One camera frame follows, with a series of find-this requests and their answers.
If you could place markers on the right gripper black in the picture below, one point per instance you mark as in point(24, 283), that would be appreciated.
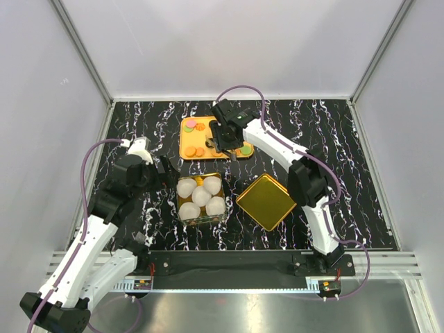
point(216, 130)

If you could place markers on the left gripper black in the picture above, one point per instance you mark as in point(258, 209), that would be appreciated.
point(166, 180)

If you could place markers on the plain round orange cookie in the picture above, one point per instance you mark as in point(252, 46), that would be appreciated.
point(200, 152)

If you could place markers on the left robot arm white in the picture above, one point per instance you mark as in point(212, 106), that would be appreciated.
point(65, 302)

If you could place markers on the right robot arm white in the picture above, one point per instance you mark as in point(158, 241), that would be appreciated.
point(306, 180)

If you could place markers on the white paper cup back-left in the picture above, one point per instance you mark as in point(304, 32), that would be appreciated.
point(185, 187)

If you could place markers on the green macaron near right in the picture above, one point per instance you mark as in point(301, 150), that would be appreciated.
point(246, 150)

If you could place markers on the dotted round sandwich cookie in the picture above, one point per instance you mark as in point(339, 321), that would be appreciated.
point(190, 151)

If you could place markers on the yellow serving tray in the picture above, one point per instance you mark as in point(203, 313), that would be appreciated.
point(197, 139)

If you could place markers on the white paper cup centre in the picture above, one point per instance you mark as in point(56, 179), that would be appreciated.
point(200, 196)

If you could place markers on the gold square cookie tin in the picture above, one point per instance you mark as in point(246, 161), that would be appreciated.
point(203, 218)

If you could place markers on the white paper cup back-right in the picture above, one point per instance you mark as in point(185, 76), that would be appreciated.
point(212, 184)

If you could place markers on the white paper cup front-left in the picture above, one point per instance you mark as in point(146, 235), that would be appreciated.
point(189, 210)

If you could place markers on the pink macaron cookie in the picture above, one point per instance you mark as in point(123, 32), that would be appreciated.
point(191, 123)

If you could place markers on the green macaron cookie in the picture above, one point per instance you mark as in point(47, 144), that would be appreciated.
point(187, 129)

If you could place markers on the white paper cup front-right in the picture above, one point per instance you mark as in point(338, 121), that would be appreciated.
point(215, 206)

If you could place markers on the gold tin lid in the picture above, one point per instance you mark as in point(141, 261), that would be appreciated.
point(266, 201)

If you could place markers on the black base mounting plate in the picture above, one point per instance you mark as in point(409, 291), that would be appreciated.
point(298, 262)

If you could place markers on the aluminium frame rail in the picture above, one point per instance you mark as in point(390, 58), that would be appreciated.
point(376, 265)

